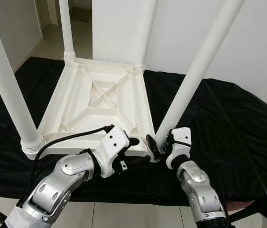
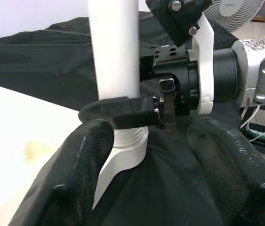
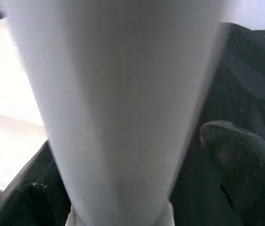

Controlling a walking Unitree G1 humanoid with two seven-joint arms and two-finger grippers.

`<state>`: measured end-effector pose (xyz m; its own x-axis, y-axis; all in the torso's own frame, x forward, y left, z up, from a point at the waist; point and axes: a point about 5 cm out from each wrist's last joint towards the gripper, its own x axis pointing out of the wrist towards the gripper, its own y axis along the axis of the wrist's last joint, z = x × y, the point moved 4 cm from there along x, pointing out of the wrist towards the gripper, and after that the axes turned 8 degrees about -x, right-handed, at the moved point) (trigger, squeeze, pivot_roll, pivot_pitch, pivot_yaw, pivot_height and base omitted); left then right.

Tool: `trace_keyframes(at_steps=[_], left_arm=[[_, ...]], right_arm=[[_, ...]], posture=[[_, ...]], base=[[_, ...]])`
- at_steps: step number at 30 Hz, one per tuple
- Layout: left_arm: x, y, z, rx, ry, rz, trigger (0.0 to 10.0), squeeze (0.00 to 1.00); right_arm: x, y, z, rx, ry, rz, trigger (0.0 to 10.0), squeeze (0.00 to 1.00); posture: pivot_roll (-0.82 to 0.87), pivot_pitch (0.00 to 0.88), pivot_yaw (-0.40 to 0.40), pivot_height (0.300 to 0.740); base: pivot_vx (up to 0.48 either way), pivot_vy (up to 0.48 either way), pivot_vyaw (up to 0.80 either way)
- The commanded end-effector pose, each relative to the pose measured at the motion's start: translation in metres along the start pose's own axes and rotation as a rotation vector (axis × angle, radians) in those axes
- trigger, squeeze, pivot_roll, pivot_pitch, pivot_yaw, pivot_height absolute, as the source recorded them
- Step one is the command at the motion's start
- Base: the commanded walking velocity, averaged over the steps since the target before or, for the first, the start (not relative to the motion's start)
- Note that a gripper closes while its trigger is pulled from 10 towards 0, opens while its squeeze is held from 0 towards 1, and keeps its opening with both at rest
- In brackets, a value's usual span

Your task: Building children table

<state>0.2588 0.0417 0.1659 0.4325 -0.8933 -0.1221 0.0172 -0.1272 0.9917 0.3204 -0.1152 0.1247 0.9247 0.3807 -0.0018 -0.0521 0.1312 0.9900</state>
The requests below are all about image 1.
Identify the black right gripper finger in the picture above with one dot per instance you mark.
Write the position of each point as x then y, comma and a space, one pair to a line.
152, 146

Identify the white plastic children table top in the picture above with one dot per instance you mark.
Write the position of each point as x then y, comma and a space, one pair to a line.
67, 114

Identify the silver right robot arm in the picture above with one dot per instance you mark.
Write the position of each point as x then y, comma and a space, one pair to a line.
199, 190

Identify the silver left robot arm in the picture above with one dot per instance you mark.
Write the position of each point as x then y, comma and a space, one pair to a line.
57, 185

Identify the pink cloth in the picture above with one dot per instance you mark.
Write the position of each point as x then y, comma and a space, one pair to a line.
241, 205

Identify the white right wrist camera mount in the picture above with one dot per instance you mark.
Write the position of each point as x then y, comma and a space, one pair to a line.
180, 137

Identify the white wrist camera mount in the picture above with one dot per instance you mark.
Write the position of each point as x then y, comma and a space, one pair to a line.
180, 137
112, 142

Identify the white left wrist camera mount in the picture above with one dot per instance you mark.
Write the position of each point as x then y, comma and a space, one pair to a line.
112, 142

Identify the white door frame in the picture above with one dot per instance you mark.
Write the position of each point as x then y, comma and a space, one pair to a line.
53, 12

